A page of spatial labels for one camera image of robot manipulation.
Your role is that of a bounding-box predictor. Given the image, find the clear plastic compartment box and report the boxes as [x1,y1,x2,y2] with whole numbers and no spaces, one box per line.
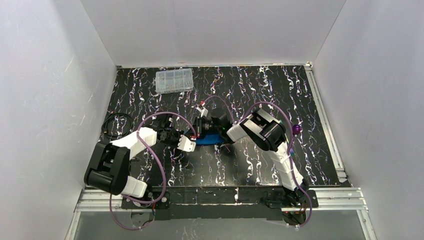
[154,68,194,95]

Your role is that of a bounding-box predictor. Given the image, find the iridescent purple spoon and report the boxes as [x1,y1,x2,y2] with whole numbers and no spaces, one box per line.
[287,124,302,154]

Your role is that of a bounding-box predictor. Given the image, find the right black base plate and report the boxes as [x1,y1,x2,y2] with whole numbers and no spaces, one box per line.
[266,189,320,210]

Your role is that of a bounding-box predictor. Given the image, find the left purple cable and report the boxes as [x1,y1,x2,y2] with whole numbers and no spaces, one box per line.
[109,111,198,231]

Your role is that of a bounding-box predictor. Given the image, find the purple cable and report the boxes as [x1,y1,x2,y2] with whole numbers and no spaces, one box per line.
[198,95,314,229]
[109,111,198,231]

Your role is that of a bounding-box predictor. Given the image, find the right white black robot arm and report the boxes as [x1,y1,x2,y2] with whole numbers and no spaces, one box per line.
[193,108,304,191]

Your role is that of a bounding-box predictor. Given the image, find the aluminium rail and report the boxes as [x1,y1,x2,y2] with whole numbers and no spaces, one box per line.
[75,186,368,212]
[304,61,348,183]

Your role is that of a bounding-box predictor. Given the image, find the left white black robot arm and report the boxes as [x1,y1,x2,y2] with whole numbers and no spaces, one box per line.
[83,114,184,199]

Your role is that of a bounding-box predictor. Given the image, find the front aluminium rail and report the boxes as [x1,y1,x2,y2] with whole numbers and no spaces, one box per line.
[75,186,368,212]

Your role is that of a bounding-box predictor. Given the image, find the blue cloth napkin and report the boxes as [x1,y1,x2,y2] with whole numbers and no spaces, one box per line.
[195,134,225,146]

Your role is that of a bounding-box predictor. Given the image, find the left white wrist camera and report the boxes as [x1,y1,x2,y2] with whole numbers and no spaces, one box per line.
[177,135,196,152]

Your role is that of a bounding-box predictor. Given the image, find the right aluminium rail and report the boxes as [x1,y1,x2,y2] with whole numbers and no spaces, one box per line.
[304,61,348,183]

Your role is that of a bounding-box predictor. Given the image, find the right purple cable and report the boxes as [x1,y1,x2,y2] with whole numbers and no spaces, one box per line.
[198,95,314,229]

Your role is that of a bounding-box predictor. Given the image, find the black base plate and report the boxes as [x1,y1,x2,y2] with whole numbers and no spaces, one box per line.
[120,189,171,210]
[266,189,320,210]

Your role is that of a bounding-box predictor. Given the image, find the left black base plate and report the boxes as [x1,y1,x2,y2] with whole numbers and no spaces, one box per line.
[120,189,171,210]

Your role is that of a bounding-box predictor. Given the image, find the black coiled cable yellow plug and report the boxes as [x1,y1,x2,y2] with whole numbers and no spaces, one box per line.
[101,112,134,139]

